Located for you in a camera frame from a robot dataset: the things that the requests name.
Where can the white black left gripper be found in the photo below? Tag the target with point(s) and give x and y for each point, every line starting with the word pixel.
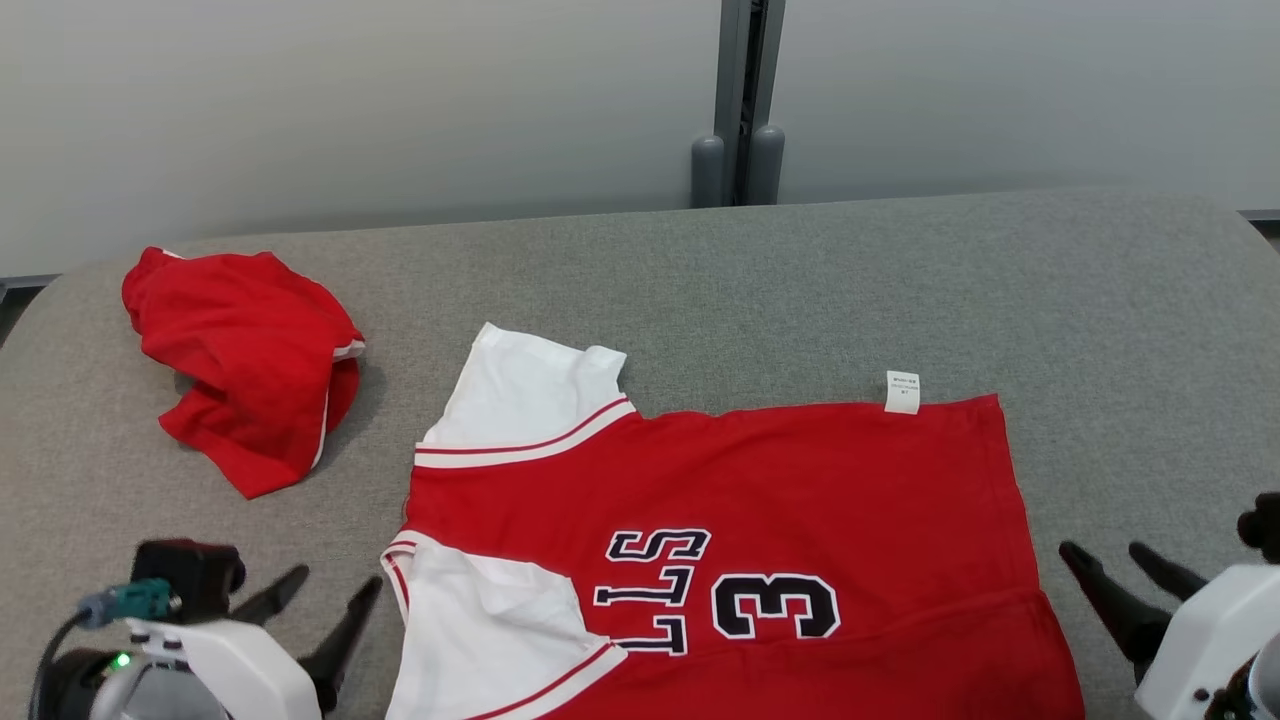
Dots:
pixel 250 670

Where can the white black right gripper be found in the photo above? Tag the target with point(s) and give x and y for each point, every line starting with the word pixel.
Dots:
pixel 1210 640

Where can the red shorts with white trim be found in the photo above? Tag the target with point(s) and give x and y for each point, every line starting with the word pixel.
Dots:
pixel 250 350

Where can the red white basketball jersey shirt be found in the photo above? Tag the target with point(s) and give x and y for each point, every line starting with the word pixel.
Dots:
pixel 800 480

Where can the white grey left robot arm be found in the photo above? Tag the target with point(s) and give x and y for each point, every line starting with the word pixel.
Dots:
pixel 150 700

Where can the dark grey panel base strip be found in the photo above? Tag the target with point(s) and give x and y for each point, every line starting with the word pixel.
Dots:
pixel 1262 215
pixel 30 282

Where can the white metal table leg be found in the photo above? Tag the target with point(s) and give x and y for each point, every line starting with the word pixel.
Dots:
pixel 750 60

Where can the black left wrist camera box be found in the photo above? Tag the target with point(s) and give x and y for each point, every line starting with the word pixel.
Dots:
pixel 190 575

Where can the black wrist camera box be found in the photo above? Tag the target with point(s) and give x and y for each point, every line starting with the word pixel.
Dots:
pixel 190 575
pixel 1262 525

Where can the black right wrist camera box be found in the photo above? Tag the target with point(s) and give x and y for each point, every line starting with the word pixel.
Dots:
pixel 1262 525

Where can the grey rounded post cap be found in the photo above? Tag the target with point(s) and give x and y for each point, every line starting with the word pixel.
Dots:
pixel 767 165
pixel 707 175

